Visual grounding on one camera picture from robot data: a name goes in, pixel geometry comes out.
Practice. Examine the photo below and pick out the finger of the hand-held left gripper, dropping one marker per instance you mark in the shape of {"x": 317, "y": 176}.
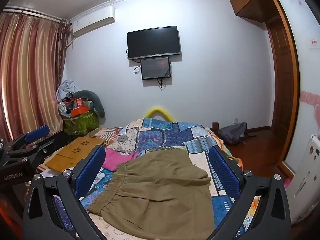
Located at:
{"x": 58, "y": 140}
{"x": 37, "y": 133}

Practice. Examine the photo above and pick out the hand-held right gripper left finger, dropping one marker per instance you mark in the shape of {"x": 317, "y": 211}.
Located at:
{"x": 91, "y": 170}

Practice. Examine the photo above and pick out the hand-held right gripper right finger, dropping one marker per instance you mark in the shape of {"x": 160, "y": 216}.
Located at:
{"x": 223, "y": 173}

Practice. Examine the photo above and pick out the olive green pants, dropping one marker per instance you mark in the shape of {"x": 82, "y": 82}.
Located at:
{"x": 160, "y": 187}

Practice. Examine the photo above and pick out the mustard yellow garment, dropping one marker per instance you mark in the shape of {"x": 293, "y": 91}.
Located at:
{"x": 65, "y": 155}

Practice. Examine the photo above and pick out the pink garment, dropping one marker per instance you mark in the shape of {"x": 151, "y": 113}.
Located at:
{"x": 115, "y": 160}

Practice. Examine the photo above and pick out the green storage box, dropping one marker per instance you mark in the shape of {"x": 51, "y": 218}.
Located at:
{"x": 82, "y": 124}

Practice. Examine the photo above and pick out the orange box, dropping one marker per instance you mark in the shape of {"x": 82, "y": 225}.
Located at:
{"x": 78, "y": 111}

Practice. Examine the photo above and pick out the striped cloth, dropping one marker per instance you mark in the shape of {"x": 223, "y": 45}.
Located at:
{"x": 107, "y": 133}

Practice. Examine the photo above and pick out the grey backpack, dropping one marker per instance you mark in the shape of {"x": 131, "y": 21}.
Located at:
{"x": 232, "y": 132}

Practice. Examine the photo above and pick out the small red box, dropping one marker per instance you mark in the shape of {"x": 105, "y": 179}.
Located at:
{"x": 78, "y": 102}

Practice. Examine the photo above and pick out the white cloth pile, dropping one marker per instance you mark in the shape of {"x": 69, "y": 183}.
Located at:
{"x": 66, "y": 87}

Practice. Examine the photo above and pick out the striped pink gold curtain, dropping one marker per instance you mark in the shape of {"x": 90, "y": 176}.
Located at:
{"x": 27, "y": 67}

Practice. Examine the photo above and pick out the blue patchwork blanket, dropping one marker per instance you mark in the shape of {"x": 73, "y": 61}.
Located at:
{"x": 165, "y": 135}

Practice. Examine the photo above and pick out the white appliance with stickers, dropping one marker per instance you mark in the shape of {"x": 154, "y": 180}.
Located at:
{"x": 305, "y": 175}

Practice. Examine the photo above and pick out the yellow curved cushion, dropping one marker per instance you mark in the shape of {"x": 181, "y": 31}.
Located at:
{"x": 157, "y": 110}

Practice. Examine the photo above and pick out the brown patterned curtain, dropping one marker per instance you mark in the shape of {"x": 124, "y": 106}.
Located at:
{"x": 63, "y": 42}

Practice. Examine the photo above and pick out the wooden door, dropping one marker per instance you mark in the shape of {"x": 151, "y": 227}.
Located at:
{"x": 278, "y": 67}

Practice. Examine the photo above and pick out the white air conditioner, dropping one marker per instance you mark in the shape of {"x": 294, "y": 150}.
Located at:
{"x": 95, "y": 21}

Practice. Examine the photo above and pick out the red white sticker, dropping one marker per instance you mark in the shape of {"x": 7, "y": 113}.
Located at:
{"x": 313, "y": 43}

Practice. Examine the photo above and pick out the wooden bed post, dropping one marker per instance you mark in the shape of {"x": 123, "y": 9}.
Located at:
{"x": 215, "y": 126}

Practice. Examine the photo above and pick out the small black wall monitor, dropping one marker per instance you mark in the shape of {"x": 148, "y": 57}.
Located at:
{"x": 155, "y": 68}

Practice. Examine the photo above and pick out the black wall television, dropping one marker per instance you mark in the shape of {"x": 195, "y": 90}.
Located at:
{"x": 153, "y": 42}

